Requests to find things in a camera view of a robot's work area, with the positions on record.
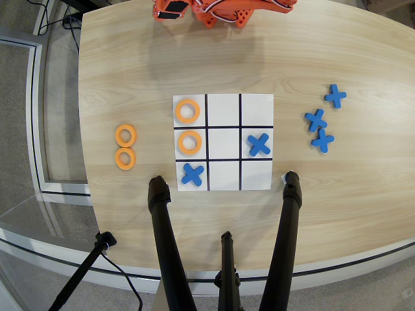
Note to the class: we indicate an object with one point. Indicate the dark furniture base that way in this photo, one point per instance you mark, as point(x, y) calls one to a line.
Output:
point(81, 4)

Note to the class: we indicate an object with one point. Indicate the grey metal floor frame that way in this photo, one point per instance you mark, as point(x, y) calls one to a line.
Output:
point(34, 97)

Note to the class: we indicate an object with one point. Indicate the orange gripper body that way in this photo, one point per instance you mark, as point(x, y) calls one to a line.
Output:
point(165, 12)

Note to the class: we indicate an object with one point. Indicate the white tic-tac-toe board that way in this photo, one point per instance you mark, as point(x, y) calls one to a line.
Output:
point(223, 142)

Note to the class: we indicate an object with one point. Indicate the blue foam cross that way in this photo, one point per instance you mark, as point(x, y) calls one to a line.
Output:
point(315, 120)
point(322, 140)
point(259, 144)
point(193, 175)
point(335, 96)

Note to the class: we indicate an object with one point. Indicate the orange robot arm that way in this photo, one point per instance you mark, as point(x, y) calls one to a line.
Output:
point(241, 16)

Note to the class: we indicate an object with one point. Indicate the small white sticker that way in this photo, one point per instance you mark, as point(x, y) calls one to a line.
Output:
point(283, 177)

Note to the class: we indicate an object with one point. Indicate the brown cardboard box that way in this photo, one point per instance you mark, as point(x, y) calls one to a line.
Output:
point(376, 4)

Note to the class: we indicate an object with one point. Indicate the short black tripod leg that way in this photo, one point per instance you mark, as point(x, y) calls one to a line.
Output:
point(228, 275)

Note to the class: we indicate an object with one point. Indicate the thin black stand pole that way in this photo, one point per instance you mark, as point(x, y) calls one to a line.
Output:
point(81, 272)

